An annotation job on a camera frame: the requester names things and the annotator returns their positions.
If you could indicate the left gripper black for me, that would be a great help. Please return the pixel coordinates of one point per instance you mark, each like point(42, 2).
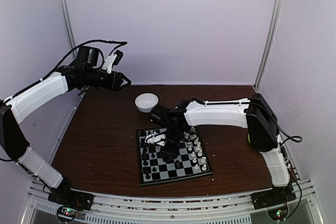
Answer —
point(114, 84)

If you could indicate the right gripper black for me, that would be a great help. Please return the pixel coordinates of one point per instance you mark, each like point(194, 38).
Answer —
point(172, 152)

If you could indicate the black white chessboard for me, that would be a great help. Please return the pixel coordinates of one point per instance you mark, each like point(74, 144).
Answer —
point(154, 171)

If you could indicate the black pawn piece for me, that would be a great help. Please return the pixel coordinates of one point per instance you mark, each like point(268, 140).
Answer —
point(144, 155)

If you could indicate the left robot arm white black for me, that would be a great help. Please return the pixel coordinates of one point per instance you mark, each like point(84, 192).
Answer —
point(79, 74)

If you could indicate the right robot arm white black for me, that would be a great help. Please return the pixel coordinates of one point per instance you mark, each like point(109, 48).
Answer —
point(253, 114)

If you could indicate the white ceramic bowl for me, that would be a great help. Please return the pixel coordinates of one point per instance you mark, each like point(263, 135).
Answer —
point(146, 102)

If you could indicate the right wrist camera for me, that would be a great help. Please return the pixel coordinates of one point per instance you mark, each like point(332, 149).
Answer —
point(156, 139)

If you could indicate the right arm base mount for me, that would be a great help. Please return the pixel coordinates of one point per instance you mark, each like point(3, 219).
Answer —
point(275, 201)

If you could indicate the left aluminium corner post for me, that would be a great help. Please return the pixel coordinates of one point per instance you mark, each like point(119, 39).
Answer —
point(67, 22)

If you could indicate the aluminium corner post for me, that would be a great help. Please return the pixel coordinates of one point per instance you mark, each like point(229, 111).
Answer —
point(269, 45)
point(67, 22)

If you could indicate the aluminium front rail frame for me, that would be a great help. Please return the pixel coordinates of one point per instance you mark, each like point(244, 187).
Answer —
point(231, 208)

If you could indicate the right aluminium corner post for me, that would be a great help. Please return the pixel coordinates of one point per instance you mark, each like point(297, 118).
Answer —
point(269, 45)

